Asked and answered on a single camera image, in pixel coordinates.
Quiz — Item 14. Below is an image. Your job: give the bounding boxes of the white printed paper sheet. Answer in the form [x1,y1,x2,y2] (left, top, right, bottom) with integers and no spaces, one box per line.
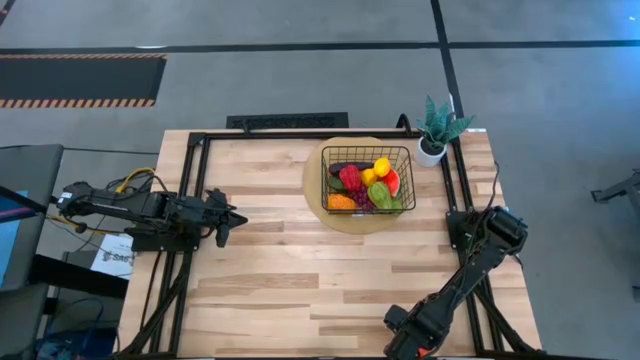
[89,233,136,281]

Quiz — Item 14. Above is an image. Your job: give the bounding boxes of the potted plant in white pot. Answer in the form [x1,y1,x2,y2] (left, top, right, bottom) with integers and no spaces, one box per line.
[414,94,475,169]

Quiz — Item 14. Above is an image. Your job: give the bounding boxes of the round woven table mat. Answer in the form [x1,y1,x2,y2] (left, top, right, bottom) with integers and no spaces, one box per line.
[302,135,417,235]

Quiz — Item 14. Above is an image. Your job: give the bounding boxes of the yellow braided cable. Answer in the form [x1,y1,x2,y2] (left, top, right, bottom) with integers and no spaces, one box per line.
[45,212,109,236]

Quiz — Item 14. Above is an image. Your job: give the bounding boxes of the red watermelon slice toy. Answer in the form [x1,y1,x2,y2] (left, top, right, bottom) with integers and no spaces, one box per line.
[380,168,401,199]

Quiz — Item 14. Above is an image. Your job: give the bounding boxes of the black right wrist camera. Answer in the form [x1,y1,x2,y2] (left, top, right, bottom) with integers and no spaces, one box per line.
[383,304,409,331]

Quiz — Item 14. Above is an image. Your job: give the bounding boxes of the black floor stand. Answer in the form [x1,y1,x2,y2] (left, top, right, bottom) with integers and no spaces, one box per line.
[590,169,640,221]

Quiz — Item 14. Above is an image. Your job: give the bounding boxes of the blue cable bundle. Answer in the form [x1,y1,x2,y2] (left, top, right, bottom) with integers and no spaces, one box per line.
[32,297,119,360]

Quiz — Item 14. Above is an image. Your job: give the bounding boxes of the black hazard-striped floor mat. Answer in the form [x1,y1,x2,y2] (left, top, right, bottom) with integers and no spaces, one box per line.
[0,53,168,109]

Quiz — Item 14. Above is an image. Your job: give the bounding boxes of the black floor vent grille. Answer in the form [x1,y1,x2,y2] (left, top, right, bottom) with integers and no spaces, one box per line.
[225,111,350,130]

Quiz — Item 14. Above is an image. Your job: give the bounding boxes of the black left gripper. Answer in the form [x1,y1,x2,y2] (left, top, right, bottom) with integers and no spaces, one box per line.
[184,195,249,249]

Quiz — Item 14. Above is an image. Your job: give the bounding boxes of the red bell pepper toy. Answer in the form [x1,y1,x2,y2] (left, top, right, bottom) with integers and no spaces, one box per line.
[338,163,363,191]

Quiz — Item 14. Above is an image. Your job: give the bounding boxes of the black wire basket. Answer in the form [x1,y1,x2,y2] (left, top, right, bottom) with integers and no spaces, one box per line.
[320,144,417,216]

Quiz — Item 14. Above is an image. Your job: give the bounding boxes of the purple grapes toy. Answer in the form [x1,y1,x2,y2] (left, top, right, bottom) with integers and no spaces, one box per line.
[348,184,375,211]

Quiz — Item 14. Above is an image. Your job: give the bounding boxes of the purple eggplant toy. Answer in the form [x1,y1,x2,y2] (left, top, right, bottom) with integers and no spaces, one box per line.
[328,160,375,176]

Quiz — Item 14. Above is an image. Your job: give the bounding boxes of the black aluminium table frame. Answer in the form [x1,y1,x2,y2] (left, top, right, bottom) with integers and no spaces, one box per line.
[113,130,546,359]

